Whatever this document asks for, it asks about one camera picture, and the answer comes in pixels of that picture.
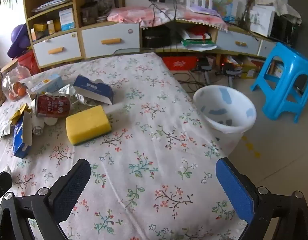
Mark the silver foil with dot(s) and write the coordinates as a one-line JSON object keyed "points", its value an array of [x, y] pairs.
{"points": [[67, 90]]}

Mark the white drawer cabinet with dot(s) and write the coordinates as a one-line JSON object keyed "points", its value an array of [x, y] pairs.
{"points": [[77, 5]]}

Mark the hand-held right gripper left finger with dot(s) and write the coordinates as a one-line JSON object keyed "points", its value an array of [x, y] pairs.
{"points": [[68, 190]]}

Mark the blue and white box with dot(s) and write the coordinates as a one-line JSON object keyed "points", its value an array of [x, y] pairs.
{"points": [[67, 20]]}

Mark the map poster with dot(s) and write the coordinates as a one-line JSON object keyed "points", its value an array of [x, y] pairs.
{"points": [[226, 2]]}

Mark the flat silver wrapper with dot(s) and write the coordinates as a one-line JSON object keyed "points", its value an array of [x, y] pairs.
{"points": [[4, 130]]}

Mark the yellow wrapper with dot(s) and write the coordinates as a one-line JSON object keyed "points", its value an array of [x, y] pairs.
{"points": [[18, 112]]}

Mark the orange fruit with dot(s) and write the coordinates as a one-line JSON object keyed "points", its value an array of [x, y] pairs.
{"points": [[18, 94], [16, 86]]}

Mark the brown pouch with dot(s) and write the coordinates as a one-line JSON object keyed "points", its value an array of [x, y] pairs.
{"points": [[88, 12]]}

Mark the red printed drink can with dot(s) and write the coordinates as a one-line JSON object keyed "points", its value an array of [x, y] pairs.
{"points": [[53, 106]]}

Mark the green and white bag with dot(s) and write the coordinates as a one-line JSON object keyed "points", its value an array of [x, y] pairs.
{"points": [[194, 43]]}

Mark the white rack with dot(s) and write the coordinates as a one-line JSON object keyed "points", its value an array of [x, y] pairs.
{"points": [[199, 0]]}

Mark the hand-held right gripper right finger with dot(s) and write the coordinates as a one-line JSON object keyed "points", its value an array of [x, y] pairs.
{"points": [[234, 187]]}

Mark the white waste bin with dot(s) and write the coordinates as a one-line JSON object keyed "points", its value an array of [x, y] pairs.
{"points": [[234, 127]]}

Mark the dark blue cardboard box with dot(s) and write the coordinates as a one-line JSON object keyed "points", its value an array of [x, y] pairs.
{"points": [[93, 88]]}

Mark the black appliance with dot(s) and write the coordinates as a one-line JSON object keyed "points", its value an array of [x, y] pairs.
{"points": [[284, 30]]}

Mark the light blue carton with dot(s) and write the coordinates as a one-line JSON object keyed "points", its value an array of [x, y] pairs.
{"points": [[47, 82]]}

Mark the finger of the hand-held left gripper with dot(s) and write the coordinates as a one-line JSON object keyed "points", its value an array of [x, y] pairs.
{"points": [[1, 182]]}

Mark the black floor device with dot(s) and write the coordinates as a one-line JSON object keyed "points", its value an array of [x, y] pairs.
{"points": [[230, 73], [205, 70]]}

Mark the dried branches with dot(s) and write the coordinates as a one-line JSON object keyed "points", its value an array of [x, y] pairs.
{"points": [[249, 10]]}

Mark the blue box with open flap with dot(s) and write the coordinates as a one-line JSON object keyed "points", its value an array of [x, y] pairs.
{"points": [[18, 140]]}

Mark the small grey drawer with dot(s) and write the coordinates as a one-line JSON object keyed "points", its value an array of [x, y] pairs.
{"points": [[268, 48]]}

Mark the pink cloth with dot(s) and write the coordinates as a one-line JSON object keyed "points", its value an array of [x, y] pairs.
{"points": [[133, 15]]}

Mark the blue plastic stool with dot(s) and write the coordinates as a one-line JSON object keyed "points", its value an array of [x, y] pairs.
{"points": [[289, 57]]}

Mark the yellow sponge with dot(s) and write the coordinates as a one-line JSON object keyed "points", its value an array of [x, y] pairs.
{"points": [[86, 125]]}

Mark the stack of papers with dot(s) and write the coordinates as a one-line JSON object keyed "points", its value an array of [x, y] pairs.
{"points": [[53, 3]]}

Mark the low wooden cabinet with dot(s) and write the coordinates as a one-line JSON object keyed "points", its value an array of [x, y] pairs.
{"points": [[214, 33]]}

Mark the glass jar with wooden lid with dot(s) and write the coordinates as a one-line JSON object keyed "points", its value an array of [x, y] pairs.
{"points": [[11, 77]]}

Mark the red bag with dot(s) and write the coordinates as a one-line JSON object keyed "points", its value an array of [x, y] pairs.
{"points": [[28, 62]]}

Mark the yellow box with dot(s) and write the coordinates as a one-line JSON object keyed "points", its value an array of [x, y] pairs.
{"points": [[40, 27]]}

